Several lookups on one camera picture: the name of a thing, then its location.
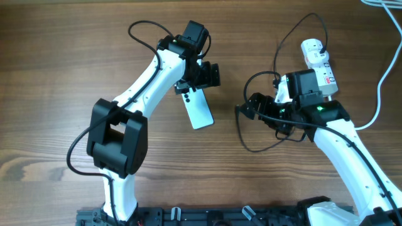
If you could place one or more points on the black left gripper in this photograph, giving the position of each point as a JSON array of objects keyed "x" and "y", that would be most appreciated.
[{"x": 210, "y": 77}]

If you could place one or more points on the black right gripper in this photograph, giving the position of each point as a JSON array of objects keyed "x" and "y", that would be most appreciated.
[{"x": 268, "y": 102}]

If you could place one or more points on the light blue Galaxy smartphone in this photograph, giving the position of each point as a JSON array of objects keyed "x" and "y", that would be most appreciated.
[{"x": 198, "y": 109}]

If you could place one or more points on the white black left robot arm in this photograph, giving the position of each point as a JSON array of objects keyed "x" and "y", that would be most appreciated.
[{"x": 118, "y": 140}]

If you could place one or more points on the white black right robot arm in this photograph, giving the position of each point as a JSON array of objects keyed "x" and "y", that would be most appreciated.
[{"x": 328, "y": 125}]

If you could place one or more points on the white charger plug adapter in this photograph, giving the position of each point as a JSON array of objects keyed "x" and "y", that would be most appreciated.
[{"x": 315, "y": 57}]

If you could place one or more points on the white power strip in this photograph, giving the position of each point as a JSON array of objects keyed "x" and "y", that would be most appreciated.
[{"x": 325, "y": 76}]

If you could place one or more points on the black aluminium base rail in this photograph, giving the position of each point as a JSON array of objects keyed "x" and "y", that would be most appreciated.
[{"x": 247, "y": 215}]

